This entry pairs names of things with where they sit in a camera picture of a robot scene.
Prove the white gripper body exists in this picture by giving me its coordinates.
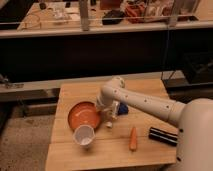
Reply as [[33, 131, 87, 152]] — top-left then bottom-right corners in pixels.
[[96, 96, 113, 111]]

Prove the orange ceramic bowl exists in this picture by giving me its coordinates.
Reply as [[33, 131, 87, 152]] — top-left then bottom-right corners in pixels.
[[67, 101, 101, 130]]

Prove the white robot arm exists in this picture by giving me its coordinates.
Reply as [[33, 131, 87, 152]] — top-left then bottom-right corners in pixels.
[[97, 77, 213, 171]]

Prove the blue sponge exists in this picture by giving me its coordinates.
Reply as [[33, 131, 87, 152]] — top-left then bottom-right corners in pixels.
[[118, 103, 129, 115]]

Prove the white plastic cup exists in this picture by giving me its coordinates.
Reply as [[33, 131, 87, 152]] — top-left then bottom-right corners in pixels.
[[73, 125, 95, 148]]

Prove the orange carrot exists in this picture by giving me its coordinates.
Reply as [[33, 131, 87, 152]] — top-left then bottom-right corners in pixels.
[[129, 127, 137, 151]]

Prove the black bag on bench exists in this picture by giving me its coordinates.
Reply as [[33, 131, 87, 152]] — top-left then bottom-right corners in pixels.
[[102, 10, 125, 25]]

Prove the red patterned bag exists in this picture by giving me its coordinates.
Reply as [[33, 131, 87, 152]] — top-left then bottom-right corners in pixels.
[[125, 3, 146, 23]]

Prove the black crate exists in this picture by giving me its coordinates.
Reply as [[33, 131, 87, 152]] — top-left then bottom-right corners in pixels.
[[182, 52, 213, 83]]

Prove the grey metal post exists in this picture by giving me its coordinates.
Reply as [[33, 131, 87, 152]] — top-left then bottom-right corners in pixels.
[[79, 0, 90, 31]]

